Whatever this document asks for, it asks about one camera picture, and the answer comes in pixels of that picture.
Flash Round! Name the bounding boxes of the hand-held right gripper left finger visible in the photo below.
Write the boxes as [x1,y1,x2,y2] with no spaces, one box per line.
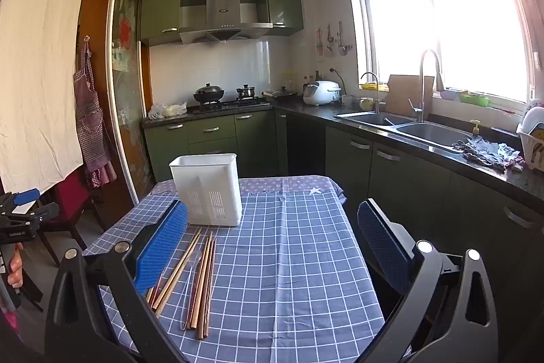
[45,199,190,363]

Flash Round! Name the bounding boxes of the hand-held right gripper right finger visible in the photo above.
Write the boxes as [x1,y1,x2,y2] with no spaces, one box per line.
[357,198,500,363]

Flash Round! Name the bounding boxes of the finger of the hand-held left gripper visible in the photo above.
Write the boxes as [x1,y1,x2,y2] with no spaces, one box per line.
[0,188,41,216]
[12,202,61,226]

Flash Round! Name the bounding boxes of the translucent plastic spoon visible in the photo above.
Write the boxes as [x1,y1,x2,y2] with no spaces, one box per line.
[181,250,204,332]

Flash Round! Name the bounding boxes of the bunch of wooden chopsticks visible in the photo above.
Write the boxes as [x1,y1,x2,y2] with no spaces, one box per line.
[146,228,217,342]

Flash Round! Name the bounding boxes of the white plastic utensil holder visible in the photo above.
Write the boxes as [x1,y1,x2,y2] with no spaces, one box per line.
[169,153,243,228]

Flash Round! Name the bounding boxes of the person's left hand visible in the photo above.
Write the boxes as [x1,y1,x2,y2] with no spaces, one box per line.
[7,243,24,290]

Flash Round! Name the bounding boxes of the red cushioned chair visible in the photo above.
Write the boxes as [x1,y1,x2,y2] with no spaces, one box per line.
[40,171,107,266]

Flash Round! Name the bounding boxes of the blue checkered tablecloth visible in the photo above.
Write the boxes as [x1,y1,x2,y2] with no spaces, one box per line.
[81,175,430,363]

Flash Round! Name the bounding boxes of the purple checkered apron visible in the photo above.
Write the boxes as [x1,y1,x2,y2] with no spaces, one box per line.
[73,35,117,189]

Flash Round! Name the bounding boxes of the steel double sink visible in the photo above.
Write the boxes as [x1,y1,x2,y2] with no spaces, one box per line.
[334,111,481,149]

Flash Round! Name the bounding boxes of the white hanging sheet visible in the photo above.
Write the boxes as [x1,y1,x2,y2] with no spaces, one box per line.
[0,0,88,194]

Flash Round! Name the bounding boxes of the white plastic bags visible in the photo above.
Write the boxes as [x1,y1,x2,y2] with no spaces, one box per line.
[147,101,188,120]

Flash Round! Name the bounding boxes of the grey rag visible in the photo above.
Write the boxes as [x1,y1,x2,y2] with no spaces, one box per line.
[451,137,525,172]

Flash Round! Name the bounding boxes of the frosted glass sliding door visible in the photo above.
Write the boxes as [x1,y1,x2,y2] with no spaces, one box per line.
[105,0,156,204]

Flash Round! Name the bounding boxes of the small steel faucet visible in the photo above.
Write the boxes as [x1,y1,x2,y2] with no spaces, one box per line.
[360,71,385,114]

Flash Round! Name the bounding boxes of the wooden cutting board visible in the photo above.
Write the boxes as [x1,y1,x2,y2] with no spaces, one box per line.
[386,75,435,116]

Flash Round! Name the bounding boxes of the black gas stove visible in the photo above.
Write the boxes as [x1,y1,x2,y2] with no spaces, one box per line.
[198,98,273,112]

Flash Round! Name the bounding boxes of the tall steel faucet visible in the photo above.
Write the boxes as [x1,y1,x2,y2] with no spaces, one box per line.
[409,49,445,123]

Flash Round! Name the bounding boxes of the black lidded wok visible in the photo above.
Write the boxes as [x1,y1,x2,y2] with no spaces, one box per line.
[193,82,225,105]

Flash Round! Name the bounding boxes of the white rice cooker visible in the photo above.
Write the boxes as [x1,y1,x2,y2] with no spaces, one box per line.
[303,80,342,107]

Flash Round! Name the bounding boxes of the green plastic container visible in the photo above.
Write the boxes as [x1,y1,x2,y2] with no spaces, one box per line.
[461,91,489,106]

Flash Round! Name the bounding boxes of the black frying pan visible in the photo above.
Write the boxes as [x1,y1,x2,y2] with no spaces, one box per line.
[261,86,298,99]

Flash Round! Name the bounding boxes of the white dish rack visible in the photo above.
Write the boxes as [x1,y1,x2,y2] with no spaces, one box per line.
[516,101,544,172]

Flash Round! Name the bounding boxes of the kitchen window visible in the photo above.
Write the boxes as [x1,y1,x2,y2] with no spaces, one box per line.
[355,0,536,104]

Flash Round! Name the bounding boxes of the steel range hood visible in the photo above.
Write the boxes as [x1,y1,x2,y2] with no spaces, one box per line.
[178,0,273,46]

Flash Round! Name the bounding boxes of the green wall cabinets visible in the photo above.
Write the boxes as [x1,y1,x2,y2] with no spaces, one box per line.
[140,0,304,47]

